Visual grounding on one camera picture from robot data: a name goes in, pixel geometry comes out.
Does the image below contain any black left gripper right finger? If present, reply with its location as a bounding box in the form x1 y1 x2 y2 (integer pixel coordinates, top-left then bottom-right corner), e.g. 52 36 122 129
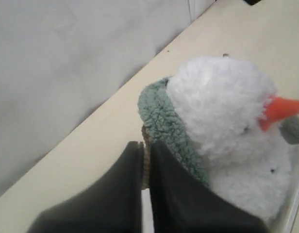
149 142 269 233

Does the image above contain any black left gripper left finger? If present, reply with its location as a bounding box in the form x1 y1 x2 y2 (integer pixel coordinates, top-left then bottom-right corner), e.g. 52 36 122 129
28 141 143 233

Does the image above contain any green fluffy scarf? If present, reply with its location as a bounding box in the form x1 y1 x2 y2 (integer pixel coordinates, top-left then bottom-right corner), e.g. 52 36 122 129
137 76 299 187

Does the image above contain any white plush snowman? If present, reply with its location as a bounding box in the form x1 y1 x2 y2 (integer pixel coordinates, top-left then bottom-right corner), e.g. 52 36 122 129
141 56 299 224

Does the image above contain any white rectangular tray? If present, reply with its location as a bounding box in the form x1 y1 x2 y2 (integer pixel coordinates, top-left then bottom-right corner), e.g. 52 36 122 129
141 150 299 233

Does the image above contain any white backdrop curtain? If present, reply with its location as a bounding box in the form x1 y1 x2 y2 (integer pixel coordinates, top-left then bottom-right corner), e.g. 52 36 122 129
0 0 213 196

